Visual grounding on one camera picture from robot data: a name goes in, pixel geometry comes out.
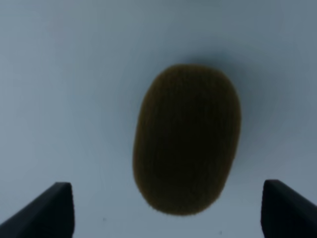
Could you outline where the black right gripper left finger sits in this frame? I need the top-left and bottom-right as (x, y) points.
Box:
(0, 182), (74, 238)

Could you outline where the brown kiwi fruit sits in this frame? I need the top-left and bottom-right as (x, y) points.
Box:
(133, 64), (242, 216)

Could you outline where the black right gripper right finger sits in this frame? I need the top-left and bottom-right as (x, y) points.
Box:
(261, 179), (317, 238)

